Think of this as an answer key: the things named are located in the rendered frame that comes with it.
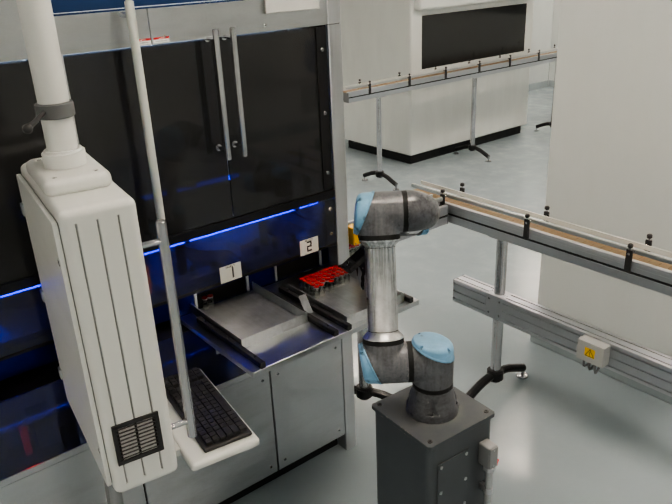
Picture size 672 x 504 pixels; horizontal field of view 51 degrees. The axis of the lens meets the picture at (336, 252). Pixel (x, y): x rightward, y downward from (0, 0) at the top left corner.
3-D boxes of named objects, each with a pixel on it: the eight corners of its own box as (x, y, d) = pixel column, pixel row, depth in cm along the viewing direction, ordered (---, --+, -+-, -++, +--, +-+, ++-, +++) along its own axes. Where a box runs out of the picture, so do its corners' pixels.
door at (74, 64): (100, 254, 212) (62, 55, 189) (232, 217, 239) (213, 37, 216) (100, 255, 212) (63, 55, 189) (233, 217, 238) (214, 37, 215)
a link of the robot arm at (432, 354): (457, 390, 195) (458, 348, 190) (409, 392, 195) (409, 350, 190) (450, 367, 206) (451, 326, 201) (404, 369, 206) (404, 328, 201)
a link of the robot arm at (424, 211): (448, 185, 188) (425, 207, 237) (407, 187, 188) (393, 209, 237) (450, 228, 188) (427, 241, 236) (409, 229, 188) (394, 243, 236)
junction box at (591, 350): (575, 357, 288) (577, 338, 285) (582, 352, 291) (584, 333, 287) (601, 369, 279) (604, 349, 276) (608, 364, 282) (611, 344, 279)
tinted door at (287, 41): (233, 216, 239) (214, 37, 216) (331, 188, 263) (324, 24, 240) (234, 217, 239) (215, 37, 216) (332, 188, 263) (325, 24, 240)
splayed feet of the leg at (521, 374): (453, 410, 334) (454, 385, 328) (519, 371, 362) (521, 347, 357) (466, 417, 328) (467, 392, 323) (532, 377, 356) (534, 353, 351)
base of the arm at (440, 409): (469, 410, 203) (470, 381, 199) (430, 431, 195) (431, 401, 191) (433, 387, 214) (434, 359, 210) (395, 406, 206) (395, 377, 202)
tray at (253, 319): (191, 312, 247) (189, 303, 245) (253, 290, 262) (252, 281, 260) (242, 349, 222) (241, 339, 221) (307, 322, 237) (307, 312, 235)
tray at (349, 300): (288, 293, 258) (288, 284, 257) (343, 272, 273) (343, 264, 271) (347, 326, 233) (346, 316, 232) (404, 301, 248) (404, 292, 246)
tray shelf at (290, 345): (179, 322, 245) (178, 317, 244) (334, 264, 284) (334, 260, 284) (253, 378, 210) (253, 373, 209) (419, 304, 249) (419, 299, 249)
